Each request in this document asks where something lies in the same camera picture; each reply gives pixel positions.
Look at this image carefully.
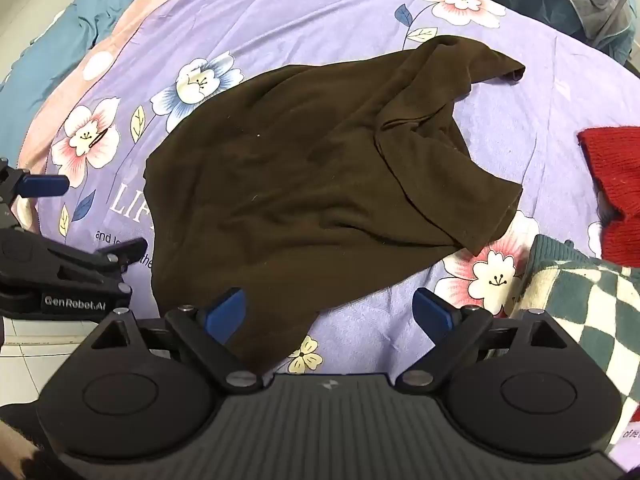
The purple floral bed sheet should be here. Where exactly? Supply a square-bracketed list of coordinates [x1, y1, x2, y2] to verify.
[15, 0, 640, 471]

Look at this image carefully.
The red knit garment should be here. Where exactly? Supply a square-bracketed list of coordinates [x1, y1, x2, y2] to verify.
[577, 124, 640, 267]

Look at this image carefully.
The green checkered knit sweater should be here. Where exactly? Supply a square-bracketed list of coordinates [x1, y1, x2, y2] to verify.
[515, 234, 640, 453]

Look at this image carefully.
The blue quilt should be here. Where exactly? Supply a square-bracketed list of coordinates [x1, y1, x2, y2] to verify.
[0, 0, 168, 171]

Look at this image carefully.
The dark brown sweater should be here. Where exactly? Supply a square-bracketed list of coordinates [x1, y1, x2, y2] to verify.
[143, 35, 527, 377]

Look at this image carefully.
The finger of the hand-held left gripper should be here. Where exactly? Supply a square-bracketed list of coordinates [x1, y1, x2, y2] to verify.
[0, 160, 70, 206]
[97, 239, 149, 273]

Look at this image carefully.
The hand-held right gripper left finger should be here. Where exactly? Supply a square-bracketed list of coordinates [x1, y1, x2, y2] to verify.
[82, 287, 263, 393]

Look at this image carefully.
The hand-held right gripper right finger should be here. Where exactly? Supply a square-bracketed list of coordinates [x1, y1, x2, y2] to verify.
[396, 288, 576, 393]

